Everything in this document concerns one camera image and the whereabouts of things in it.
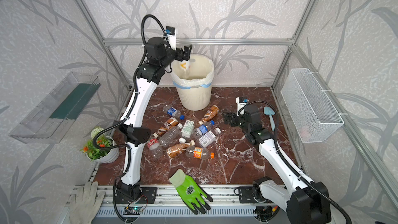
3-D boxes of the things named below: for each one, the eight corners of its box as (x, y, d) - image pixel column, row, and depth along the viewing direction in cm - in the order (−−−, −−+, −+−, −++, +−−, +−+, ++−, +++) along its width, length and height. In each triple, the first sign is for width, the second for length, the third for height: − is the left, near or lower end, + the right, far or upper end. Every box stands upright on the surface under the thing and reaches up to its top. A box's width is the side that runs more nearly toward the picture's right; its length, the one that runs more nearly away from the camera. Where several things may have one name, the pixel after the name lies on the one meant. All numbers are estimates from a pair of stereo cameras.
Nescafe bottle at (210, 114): (199, 124, 102) (198, 119, 97) (214, 108, 110) (215, 104, 106) (204, 128, 100) (204, 123, 96) (219, 112, 108) (220, 107, 104)
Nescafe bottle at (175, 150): (169, 158, 85) (168, 156, 82) (167, 151, 87) (166, 148, 85) (196, 147, 89) (195, 144, 86) (193, 140, 92) (192, 137, 89)
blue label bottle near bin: (163, 112, 108) (161, 109, 104) (168, 107, 111) (166, 103, 107) (181, 122, 103) (180, 119, 99) (186, 116, 106) (185, 113, 102)
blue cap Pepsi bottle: (192, 135, 94) (191, 132, 91) (209, 119, 102) (209, 116, 99) (198, 141, 92) (198, 138, 89) (215, 124, 99) (215, 121, 96)
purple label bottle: (201, 149, 89) (201, 147, 87) (196, 141, 92) (196, 139, 90) (223, 134, 95) (223, 132, 93) (217, 128, 98) (218, 126, 96)
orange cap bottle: (186, 159, 87) (185, 156, 82) (187, 150, 90) (186, 146, 86) (214, 159, 87) (214, 156, 82) (214, 150, 90) (214, 146, 86)
